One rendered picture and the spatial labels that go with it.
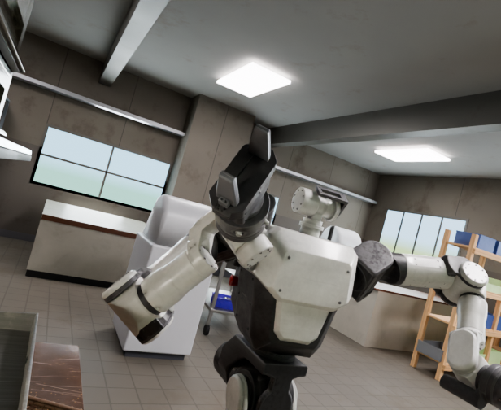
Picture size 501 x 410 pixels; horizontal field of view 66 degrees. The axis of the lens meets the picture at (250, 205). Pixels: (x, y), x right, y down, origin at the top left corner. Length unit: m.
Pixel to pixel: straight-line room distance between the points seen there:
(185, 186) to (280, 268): 6.36
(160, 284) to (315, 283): 0.38
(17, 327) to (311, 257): 0.60
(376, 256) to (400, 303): 5.44
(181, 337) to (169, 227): 0.98
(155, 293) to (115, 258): 4.65
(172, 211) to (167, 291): 2.70
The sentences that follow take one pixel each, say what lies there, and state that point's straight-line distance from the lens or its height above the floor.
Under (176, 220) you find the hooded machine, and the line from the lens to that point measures 3.39.
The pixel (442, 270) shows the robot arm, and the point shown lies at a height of 1.41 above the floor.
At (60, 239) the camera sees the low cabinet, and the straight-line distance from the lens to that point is 5.26.
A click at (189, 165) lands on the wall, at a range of 7.21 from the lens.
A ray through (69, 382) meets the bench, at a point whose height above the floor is 0.58.
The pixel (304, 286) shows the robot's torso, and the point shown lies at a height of 1.28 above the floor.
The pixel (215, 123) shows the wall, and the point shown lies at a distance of 7.42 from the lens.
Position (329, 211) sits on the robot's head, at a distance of 1.00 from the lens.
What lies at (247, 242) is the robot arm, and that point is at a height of 1.36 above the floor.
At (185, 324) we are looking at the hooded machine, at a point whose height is 0.33.
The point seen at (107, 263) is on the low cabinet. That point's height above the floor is 0.32.
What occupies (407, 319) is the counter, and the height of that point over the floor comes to 0.50.
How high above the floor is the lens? 1.41
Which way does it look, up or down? 2 degrees up
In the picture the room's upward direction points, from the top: 15 degrees clockwise
